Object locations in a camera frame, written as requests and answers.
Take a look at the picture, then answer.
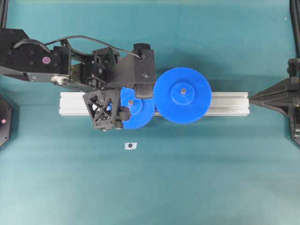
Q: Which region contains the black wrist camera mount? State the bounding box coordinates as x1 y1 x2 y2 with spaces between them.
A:
83 89 131 131

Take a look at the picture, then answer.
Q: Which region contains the white sticker with black dot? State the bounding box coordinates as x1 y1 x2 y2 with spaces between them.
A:
124 142 137 150

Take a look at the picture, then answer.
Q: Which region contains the small blue gear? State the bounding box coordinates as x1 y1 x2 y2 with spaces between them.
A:
120 88 155 130

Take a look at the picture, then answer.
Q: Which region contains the black camera cable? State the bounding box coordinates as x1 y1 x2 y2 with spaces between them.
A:
44 35 143 59

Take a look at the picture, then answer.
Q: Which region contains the aluminium extrusion rail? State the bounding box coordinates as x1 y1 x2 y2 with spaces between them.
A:
59 92 250 116

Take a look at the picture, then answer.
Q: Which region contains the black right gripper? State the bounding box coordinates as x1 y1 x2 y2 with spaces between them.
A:
249 58 300 145

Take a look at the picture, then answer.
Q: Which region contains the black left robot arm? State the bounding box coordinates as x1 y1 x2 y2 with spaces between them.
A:
0 29 155 99

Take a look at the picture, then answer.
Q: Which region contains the black frame post right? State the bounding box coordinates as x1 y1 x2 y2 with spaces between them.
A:
290 0 300 58

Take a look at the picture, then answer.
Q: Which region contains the black frame post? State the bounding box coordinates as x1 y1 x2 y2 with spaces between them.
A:
0 0 9 29
290 0 300 58

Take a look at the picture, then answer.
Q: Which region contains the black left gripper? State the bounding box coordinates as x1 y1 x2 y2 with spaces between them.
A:
52 43 155 99

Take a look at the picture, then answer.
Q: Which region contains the black frame post left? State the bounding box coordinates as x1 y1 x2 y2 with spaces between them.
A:
0 0 9 29

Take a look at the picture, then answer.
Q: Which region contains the large blue gear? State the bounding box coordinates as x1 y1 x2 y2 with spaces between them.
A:
153 67 212 124

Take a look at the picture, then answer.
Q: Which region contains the black base with red button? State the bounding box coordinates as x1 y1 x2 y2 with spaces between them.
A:
0 96 13 147

